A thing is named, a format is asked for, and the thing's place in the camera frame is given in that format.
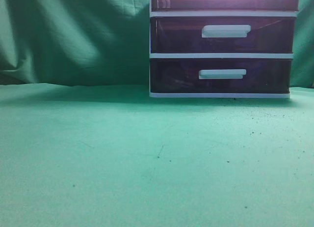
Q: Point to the purple translucent drawer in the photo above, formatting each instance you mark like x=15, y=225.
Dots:
x=259, y=75
x=277, y=5
x=270, y=35

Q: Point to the middle purple translucent drawer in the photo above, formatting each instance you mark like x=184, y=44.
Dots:
x=270, y=35

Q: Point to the green cloth backdrop and cover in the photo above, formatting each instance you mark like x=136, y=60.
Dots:
x=83, y=145

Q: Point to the white plastic drawer cabinet frame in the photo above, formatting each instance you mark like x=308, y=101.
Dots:
x=218, y=73

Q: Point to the top purple translucent drawer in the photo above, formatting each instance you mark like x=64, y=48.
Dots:
x=277, y=5

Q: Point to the bottom purple translucent drawer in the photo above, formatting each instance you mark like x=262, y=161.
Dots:
x=259, y=75

